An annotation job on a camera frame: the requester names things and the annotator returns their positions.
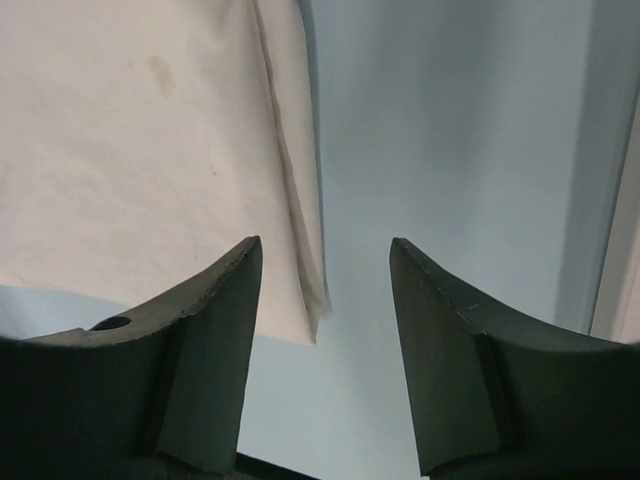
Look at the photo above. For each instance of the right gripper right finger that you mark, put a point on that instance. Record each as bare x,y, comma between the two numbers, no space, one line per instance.
497,394

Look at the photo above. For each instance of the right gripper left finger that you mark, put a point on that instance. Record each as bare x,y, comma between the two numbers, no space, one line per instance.
155,392

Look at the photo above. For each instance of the cream white t shirt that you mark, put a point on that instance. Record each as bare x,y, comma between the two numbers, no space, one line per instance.
141,140

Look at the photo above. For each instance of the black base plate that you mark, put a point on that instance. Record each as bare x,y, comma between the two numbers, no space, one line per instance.
247,467

